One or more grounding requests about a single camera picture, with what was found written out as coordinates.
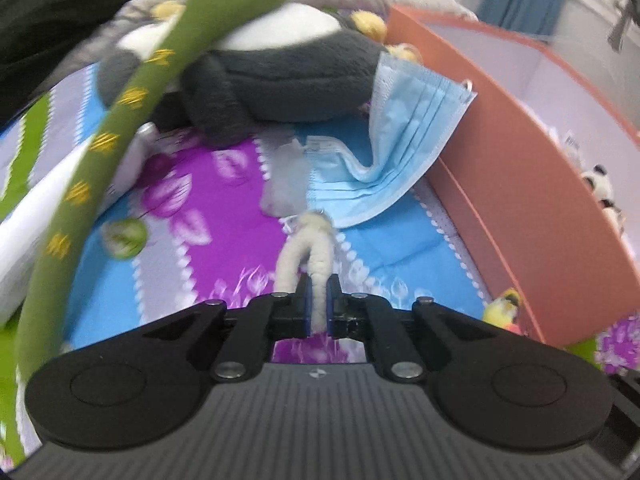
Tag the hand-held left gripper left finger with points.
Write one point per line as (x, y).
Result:
(306, 312)

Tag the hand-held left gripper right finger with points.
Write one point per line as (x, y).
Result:
(330, 312)

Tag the orange cardboard box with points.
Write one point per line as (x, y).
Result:
(500, 220)

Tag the striped floral bed sheet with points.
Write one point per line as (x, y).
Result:
(225, 220)

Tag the clear plastic wrapper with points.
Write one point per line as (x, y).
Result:
(285, 180)

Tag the small yellow bird toy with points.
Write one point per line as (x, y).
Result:
(502, 308)

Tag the small green ball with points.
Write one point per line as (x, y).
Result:
(125, 240)

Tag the grey penguin plush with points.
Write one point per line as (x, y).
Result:
(280, 75)

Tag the long green plush toy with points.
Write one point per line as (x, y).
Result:
(150, 85)

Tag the white rolled cloth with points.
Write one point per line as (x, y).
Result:
(30, 240)

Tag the small panda plush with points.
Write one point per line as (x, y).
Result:
(597, 182)

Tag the black clothing pile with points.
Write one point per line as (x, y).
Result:
(50, 35)

